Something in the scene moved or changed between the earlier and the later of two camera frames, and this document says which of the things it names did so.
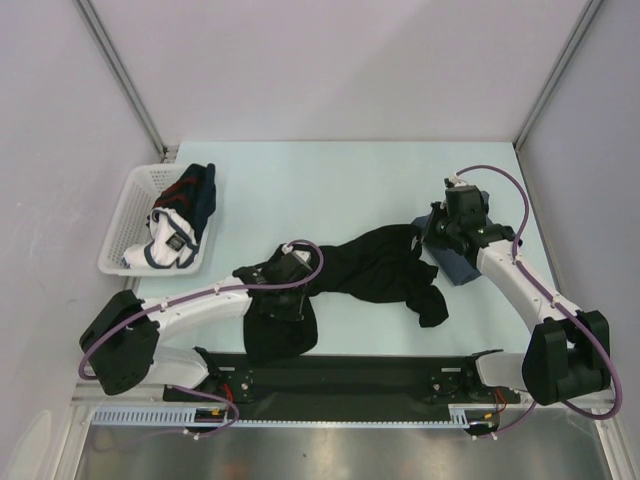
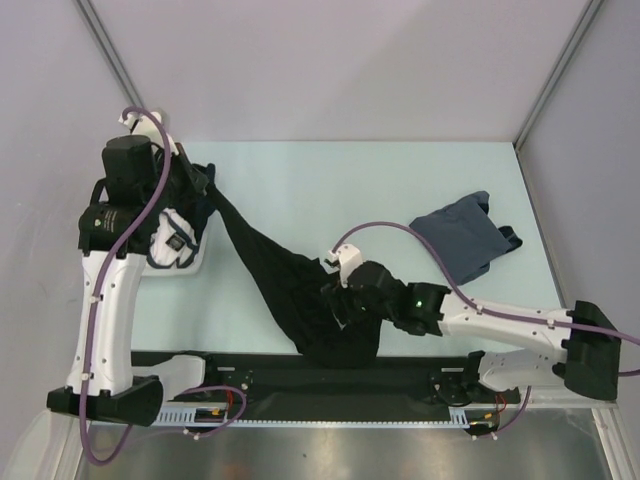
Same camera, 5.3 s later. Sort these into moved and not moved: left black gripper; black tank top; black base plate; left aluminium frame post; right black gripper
Moved: left black gripper; right black gripper; black tank top
Not moved: left aluminium frame post; black base plate
